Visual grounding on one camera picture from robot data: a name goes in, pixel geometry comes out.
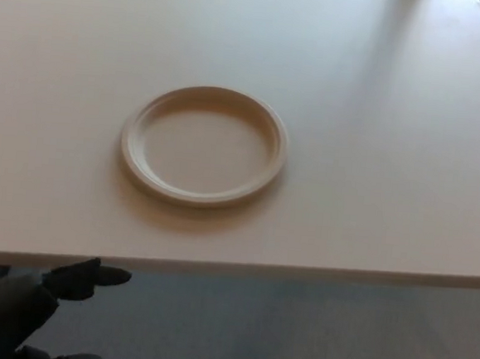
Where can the beige round paper plate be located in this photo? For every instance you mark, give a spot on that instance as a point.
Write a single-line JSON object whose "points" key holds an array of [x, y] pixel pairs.
{"points": [[204, 160]]}

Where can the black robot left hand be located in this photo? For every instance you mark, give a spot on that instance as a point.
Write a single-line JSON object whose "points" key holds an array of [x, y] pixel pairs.
{"points": [[9, 315]]}

